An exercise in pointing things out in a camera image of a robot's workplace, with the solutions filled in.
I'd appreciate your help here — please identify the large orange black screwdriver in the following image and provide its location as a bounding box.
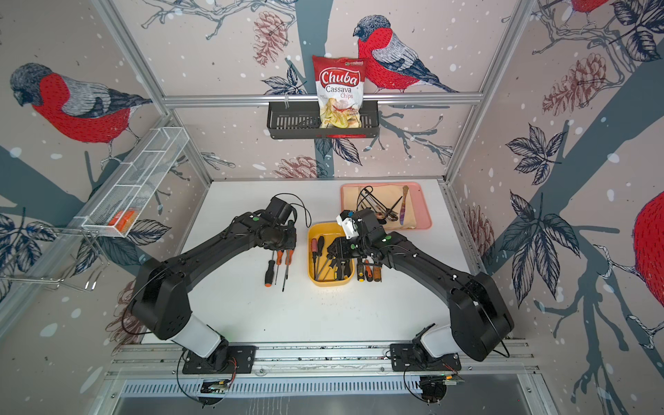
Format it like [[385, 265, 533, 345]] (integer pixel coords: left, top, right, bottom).
[[282, 250, 294, 292]]

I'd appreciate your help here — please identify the black yellow screwdriver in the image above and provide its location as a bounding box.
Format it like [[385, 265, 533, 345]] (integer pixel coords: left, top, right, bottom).
[[356, 259, 365, 282]]

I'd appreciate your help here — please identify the slim orange black screwdriver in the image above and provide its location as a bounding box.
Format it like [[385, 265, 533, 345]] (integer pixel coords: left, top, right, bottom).
[[364, 259, 374, 282]]

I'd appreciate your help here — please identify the pink handled screwdriver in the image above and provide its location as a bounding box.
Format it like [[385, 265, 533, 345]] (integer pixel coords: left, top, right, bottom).
[[311, 238, 319, 279]]

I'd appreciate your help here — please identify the large black yellow-capped screwdriver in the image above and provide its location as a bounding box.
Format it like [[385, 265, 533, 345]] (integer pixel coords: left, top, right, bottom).
[[316, 235, 325, 278]]

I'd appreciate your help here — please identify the black orange-tipped screwdriver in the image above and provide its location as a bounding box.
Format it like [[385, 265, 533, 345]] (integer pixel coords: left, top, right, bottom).
[[264, 252, 276, 287]]

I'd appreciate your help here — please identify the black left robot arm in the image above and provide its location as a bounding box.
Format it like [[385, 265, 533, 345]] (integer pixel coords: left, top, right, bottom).
[[127, 196, 297, 368]]

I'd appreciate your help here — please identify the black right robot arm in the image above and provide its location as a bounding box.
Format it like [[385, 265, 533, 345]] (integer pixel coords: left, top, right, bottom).
[[330, 209, 515, 361]]

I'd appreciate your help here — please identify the yellow plastic storage box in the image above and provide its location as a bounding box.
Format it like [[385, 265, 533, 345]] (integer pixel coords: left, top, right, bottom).
[[308, 222, 356, 287]]

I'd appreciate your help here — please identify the beige cloth on tray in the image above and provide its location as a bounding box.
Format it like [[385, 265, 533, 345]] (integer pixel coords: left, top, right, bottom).
[[344, 184, 418, 230]]

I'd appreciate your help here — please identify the pink plastic tray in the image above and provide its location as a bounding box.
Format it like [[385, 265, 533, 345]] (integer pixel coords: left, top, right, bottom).
[[340, 181, 433, 231]]

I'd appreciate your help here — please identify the orange item in shelf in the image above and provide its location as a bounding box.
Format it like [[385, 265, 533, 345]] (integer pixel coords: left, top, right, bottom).
[[108, 209, 138, 233]]

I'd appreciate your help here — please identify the Chuba cassava chips bag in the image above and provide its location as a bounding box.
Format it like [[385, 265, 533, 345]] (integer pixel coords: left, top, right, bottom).
[[312, 56, 366, 129]]

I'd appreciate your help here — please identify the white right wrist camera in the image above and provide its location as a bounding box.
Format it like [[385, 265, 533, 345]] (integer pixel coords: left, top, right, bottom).
[[336, 210, 359, 240]]

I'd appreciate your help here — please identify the purple handled knife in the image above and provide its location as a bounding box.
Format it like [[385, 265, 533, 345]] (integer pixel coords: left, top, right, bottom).
[[399, 185, 409, 226]]

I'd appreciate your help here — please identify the black wire wall basket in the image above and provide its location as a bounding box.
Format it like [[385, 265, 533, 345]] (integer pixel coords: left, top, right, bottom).
[[267, 100, 380, 139]]

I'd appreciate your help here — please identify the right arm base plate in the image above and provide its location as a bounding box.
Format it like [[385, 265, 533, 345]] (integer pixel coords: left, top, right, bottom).
[[387, 343, 462, 373]]

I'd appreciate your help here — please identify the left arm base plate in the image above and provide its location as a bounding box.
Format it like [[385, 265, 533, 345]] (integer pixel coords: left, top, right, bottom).
[[182, 345, 259, 375]]

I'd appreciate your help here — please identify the white wire mesh shelf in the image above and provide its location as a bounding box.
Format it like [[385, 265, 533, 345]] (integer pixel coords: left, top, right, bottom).
[[81, 126, 190, 238]]

